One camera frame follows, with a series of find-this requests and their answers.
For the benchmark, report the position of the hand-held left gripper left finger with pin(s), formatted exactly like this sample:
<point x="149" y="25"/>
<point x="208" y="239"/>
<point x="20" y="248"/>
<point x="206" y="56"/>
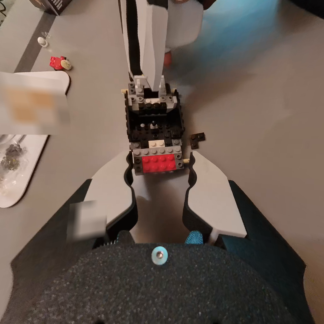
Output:
<point x="111" y="187"/>

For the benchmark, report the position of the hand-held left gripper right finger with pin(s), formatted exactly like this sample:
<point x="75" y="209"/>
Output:
<point x="212" y="197"/>

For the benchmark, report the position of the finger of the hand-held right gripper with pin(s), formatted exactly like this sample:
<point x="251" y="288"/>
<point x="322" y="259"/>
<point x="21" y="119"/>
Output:
<point x="124" y="22"/>
<point x="153" y="45"/>

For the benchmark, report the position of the black grey toy brick model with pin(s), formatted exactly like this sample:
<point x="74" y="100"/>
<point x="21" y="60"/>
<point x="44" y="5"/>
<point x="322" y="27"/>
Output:
<point x="154" y="126"/>

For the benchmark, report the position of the person's right hand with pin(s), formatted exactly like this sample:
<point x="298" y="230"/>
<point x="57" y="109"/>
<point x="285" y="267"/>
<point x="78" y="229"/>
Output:
<point x="167" y="59"/>

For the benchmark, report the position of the small black angled brick plate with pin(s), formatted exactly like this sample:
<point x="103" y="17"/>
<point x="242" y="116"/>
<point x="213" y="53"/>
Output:
<point x="196" y="140"/>

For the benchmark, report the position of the dark toy brick box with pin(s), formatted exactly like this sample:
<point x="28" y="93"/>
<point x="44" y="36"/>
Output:
<point x="50" y="6"/>

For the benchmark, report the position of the red brick piece with tan wheel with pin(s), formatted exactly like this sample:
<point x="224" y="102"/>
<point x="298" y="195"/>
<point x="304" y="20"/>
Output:
<point x="57" y="62"/>

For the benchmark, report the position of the white board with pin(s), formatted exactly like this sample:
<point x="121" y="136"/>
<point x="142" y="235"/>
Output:
<point x="35" y="157"/>

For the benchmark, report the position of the clear plastic brick piece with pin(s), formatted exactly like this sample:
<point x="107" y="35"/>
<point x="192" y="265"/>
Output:
<point x="43" y="41"/>

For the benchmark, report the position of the clear bag of brick parts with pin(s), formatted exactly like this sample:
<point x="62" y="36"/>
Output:
<point x="11" y="157"/>

